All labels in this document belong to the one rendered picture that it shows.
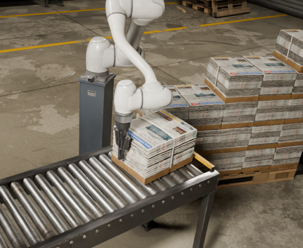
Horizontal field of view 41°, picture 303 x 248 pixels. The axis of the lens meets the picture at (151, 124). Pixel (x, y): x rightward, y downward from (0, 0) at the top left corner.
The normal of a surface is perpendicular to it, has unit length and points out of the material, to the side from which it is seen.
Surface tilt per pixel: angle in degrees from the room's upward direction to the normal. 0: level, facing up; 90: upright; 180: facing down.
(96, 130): 90
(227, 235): 0
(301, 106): 90
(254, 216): 0
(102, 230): 90
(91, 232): 90
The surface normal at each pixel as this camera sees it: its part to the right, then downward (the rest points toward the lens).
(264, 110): 0.30, 0.49
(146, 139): 0.09, -0.85
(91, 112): -0.28, 0.45
